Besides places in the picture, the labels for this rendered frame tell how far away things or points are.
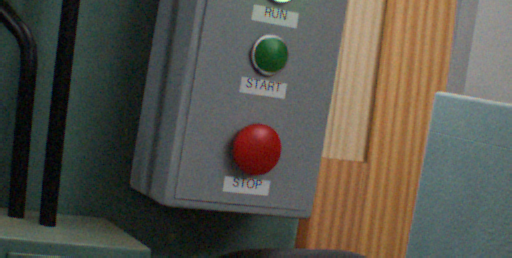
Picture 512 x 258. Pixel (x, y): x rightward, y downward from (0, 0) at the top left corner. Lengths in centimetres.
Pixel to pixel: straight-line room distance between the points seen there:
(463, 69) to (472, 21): 14
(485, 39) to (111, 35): 233
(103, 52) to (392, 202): 193
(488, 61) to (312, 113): 231
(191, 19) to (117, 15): 6
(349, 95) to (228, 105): 185
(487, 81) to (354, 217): 74
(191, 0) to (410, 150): 197
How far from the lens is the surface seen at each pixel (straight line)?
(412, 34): 251
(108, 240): 56
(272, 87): 60
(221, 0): 58
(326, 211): 230
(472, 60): 286
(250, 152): 58
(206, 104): 58
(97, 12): 62
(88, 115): 62
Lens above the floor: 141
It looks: 3 degrees down
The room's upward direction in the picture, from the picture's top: 10 degrees clockwise
